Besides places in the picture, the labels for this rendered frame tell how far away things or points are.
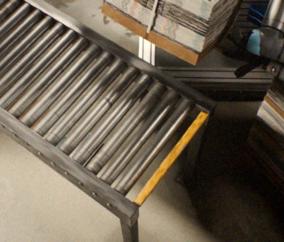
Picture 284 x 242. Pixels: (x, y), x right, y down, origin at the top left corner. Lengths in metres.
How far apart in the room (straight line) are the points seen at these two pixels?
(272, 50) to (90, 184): 0.75
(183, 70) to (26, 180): 1.04
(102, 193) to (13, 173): 1.05
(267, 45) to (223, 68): 1.04
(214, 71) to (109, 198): 1.19
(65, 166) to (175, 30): 0.61
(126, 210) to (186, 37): 0.60
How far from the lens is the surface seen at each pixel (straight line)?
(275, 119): 2.06
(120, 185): 1.60
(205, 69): 2.53
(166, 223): 2.39
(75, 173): 1.63
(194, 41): 1.47
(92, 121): 1.72
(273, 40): 1.53
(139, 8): 1.53
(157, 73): 1.81
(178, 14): 1.46
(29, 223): 2.46
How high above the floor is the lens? 2.31
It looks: 61 degrees down
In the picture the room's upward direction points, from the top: 6 degrees counter-clockwise
